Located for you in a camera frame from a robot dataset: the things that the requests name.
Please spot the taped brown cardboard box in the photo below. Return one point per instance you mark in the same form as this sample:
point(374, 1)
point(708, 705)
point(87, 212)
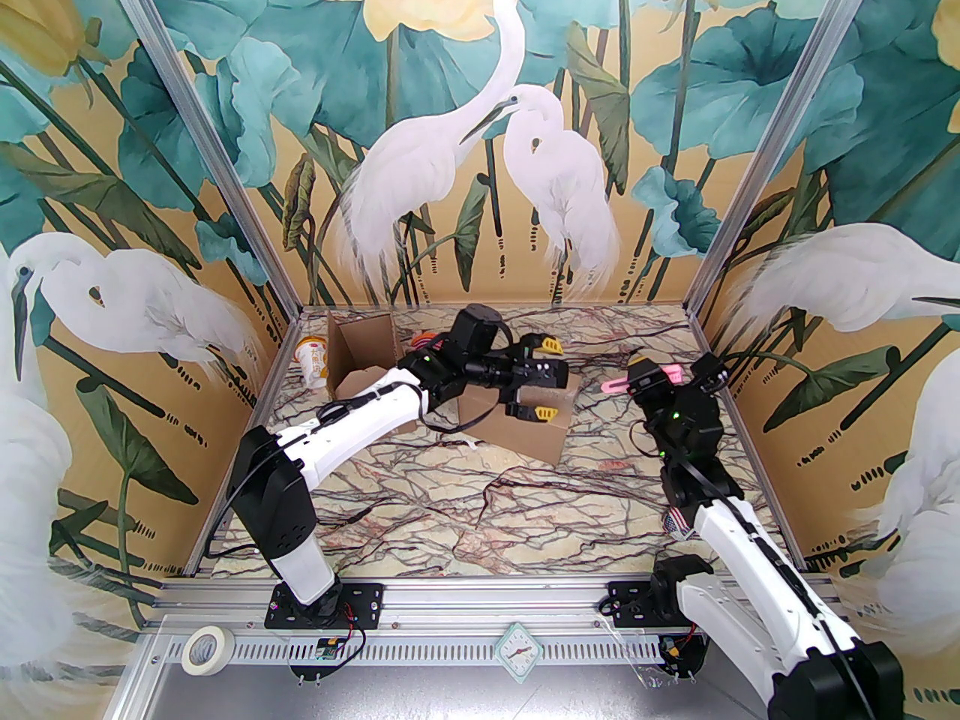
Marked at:
point(540, 439)
point(367, 342)

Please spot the pink utility knife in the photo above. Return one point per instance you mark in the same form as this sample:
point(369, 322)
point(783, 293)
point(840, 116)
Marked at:
point(616, 385)

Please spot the pink plush doll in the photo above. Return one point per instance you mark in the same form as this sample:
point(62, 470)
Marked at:
point(424, 340)

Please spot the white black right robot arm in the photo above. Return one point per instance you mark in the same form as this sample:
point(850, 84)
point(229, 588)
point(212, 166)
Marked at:
point(750, 552)

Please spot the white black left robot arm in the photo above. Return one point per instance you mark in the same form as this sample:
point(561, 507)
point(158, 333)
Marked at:
point(352, 432)

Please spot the instant noodle cup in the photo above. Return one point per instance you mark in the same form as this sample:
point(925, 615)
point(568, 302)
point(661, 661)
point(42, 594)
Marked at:
point(311, 363)

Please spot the yellow power connector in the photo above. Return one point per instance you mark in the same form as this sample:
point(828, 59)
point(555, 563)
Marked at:
point(677, 651)

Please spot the green diamond clock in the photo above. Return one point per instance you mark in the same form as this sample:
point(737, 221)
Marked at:
point(517, 651)

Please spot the grey steel shelf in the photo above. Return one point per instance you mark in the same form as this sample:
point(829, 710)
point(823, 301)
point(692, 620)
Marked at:
point(450, 694)

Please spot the small green circuit board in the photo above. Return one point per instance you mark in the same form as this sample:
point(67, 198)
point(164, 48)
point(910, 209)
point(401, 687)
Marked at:
point(327, 649)

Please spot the cream masking tape roll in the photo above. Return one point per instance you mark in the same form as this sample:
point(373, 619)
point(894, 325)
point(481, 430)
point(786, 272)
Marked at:
point(210, 670)

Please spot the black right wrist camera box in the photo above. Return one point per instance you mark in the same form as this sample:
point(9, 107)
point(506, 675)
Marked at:
point(709, 372)

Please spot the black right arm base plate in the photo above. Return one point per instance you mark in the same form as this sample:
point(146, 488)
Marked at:
point(626, 603)

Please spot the aluminium front rail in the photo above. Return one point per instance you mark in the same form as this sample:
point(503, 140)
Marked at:
point(487, 597)

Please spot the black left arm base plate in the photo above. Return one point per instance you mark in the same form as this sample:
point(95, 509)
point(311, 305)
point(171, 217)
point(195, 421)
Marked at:
point(360, 603)

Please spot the aluminium frame post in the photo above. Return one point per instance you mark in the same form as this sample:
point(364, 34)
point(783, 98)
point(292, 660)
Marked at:
point(204, 132)
point(784, 132)

